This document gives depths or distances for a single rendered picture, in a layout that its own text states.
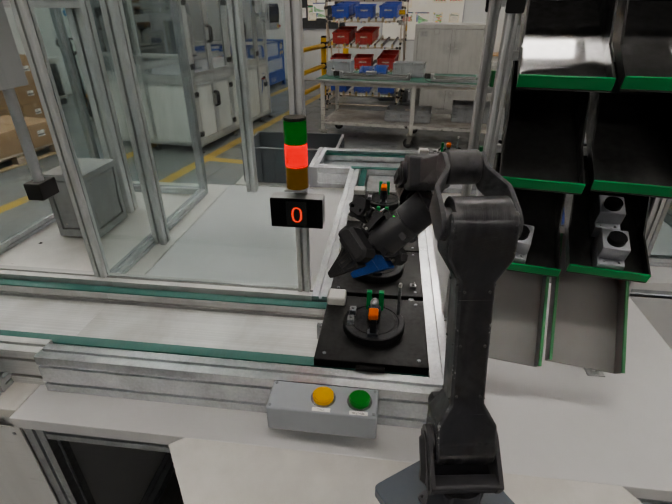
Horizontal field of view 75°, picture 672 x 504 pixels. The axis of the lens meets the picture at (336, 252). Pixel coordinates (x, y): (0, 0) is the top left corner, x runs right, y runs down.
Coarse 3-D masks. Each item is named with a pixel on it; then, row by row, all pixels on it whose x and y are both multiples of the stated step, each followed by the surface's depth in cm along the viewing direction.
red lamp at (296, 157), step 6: (306, 144) 95; (288, 150) 94; (294, 150) 94; (300, 150) 94; (306, 150) 96; (288, 156) 95; (294, 156) 95; (300, 156) 95; (306, 156) 96; (288, 162) 96; (294, 162) 95; (300, 162) 95; (306, 162) 97; (294, 168) 96
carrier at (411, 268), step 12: (408, 252) 133; (408, 264) 127; (336, 276) 121; (348, 276) 121; (360, 276) 120; (372, 276) 118; (384, 276) 118; (396, 276) 119; (408, 276) 121; (420, 276) 121; (336, 288) 116; (348, 288) 116; (360, 288) 116; (372, 288) 116; (384, 288) 116; (396, 288) 116; (408, 288) 116; (420, 288) 116; (420, 300) 113
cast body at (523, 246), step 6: (528, 228) 79; (522, 234) 78; (528, 234) 78; (522, 240) 78; (528, 240) 78; (522, 246) 79; (528, 246) 78; (516, 252) 81; (522, 252) 80; (516, 258) 80; (522, 258) 80
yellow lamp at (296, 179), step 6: (288, 168) 97; (300, 168) 96; (306, 168) 97; (288, 174) 97; (294, 174) 96; (300, 174) 97; (306, 174) 98; (288, 180) 98; (294, 180) 97; (300, 180) 97; (306, 180) 98; (288, 186) 99; (294, 186) 98; (300, 186) 98; (306, 186) 99
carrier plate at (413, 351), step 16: (352, 304) 110; (384, 304) 110; (416, 304) 110; (336, 320) 104; (416, 320) 104; (320, 336) 99; (336, 336) 99; (416, 336) 99; (320, 352) 95; (336, 352) 95; (352, 352) 95; (368, 352) 95; (384, 352) 95; (400, 352) 95; (416, 352) 95; (352, 368) 93; (400, 368) 91; (416, 368) 91
